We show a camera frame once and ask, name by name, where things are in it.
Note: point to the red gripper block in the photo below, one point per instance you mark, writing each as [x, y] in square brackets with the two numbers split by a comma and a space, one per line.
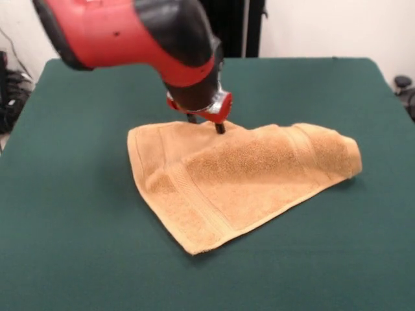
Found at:
[227, 113]

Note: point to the tan terry towel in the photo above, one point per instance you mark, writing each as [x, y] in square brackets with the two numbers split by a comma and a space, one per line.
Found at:
[243, 162]

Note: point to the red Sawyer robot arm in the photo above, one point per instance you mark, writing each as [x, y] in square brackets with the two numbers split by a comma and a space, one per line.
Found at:
[113, 32]

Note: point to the black stand column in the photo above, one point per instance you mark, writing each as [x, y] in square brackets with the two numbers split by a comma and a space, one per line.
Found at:
[233, 32]

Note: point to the dark green table cloth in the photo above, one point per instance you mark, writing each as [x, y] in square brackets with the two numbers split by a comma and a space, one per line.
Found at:
[324, 243]

